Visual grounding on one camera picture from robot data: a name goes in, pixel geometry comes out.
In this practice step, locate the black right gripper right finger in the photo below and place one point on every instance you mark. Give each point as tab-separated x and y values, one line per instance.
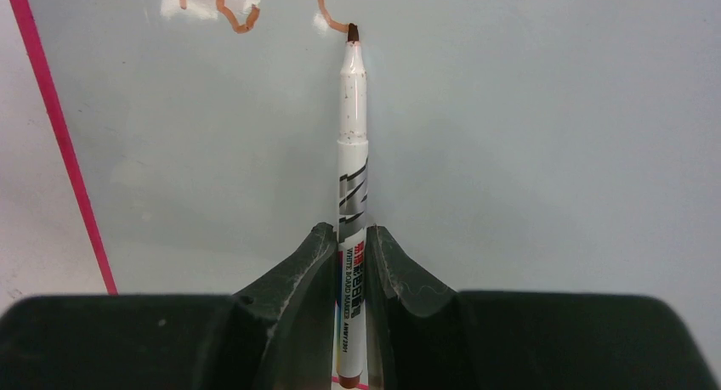
422	334

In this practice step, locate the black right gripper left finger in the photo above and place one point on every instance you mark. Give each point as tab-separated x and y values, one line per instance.
276	333

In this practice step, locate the white whiteboard marker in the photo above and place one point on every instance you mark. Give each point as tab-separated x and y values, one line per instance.
353	152

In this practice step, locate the whiteboard with pink frame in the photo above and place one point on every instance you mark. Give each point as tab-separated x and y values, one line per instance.
529	145

